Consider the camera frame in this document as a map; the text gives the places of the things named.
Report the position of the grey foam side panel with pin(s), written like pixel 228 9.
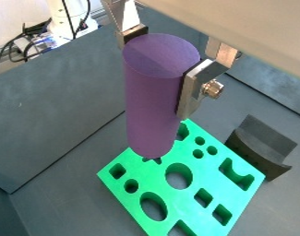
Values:
pixel 56 99

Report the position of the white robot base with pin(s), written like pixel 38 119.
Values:
pixel 70 21

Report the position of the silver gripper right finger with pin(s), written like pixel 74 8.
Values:
pixel 198 82

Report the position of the dark grey arch block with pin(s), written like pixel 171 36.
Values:
pixel 261 146

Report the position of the green shape sorter board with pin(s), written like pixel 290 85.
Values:
pixel 193 192

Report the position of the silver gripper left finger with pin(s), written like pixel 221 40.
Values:
pixel 122 13

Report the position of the purple cylinder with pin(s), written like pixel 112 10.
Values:
pixel 155 59

